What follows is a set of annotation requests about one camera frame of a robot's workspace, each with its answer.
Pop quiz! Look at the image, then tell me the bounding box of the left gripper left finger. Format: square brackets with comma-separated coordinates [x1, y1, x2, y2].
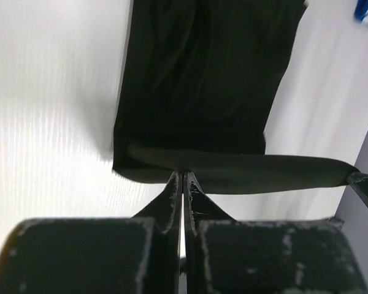
[0, 172, 183, 293]

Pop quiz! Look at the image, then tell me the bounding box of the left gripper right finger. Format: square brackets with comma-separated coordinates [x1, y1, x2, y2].
[183, 172, 368, 293]

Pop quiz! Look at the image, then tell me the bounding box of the black printed t-shirt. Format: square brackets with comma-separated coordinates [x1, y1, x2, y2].
[112, 1, 356, 195]

